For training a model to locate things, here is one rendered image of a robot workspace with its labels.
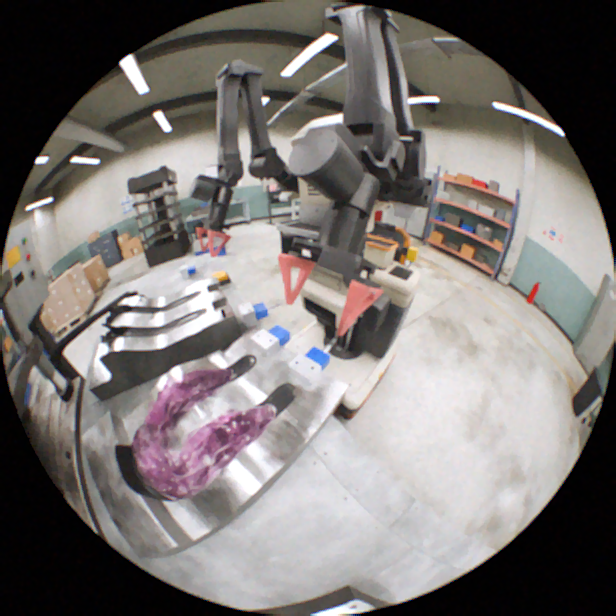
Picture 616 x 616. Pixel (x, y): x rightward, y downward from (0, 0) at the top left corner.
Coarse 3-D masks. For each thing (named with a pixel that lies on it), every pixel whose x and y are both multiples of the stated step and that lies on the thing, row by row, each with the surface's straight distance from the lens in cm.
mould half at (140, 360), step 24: (192, 288) 65; (168, 312) 59; (216, 312) 48; (120, 336) 54; (168, 336) 50; (192, 336) 46; (216, 336) 48; (240, 336) 50; (96, 360) 71; (120, 360) 52; (144, 360) 51; (168, 360) 51; (192, 360) 52; (96, 384) 63; (120, 384) 60
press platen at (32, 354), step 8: (32, 344) 84; (40, 344) 85; (24, 352) 95; (32, 352) 83; (40, 352) 84; (24, 360) 85; (32, 360) 84; (16, 368) 96; (24, 368) 84; (32, 368) 84; (16, 376) 87; (24, 376) 85; (16, 384) 84; (24, 384) 85; (16, 392) 84; (24, 392) 85; (16, 400) 83
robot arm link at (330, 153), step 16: (320, 128) 21; (336, 128) 20; (304, 144) 20; (320, 144) 19; (336, 144) 18; (352, 144) 22; (400, 144) 27; (288, 160) 21; (304, 160) 19; (320, 160) 17; (336, 160) 18; (352, 160) 20; (368, 160) 24; (384, 160) 25; (400, 160) 27; (304, 176) 18; (320, 176) 18; (336, 176) 18; (352, 176) 20; (384, 176) 27; (320, 192) 21; (336, 192) 20; (352, 192) 21
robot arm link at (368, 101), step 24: (360, 24) 41; (360, 48) 35; (360, 72) 32; (384, 72) 35; (360, 96) 30; (384, 96) 31; (360, 120) 28; (384, 120) 27; (360, 144) 27; (384, 144) 26
